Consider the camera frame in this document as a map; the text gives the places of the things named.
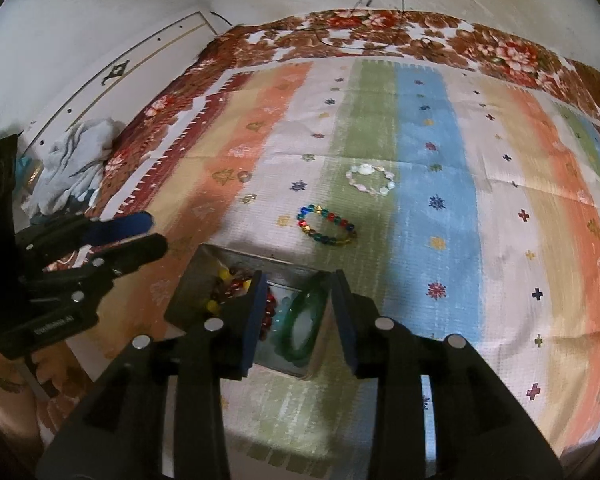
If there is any red bead bracelet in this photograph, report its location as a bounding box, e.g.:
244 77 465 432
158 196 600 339
212 268 278 340

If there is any green jade bangle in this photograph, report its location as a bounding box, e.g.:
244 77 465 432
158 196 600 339
274 272 329 367

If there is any multicolour bead bracelet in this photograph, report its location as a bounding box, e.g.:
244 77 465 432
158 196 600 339
296 204 359 247

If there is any white shell bracelet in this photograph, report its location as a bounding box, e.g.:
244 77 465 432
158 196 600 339
344 162 398 196

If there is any person left hand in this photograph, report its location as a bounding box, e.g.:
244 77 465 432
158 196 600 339
0 353 41 446

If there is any grey crumpled cloth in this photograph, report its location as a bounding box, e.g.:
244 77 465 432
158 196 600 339
22 118 122 219

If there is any metal tin box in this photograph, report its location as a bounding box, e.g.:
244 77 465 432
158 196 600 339
164 244 330 380

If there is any white headboard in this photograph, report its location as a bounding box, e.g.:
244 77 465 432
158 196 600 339
20 9 226 158

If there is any striped colourful mat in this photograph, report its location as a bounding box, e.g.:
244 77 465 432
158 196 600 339
64 54 600 480

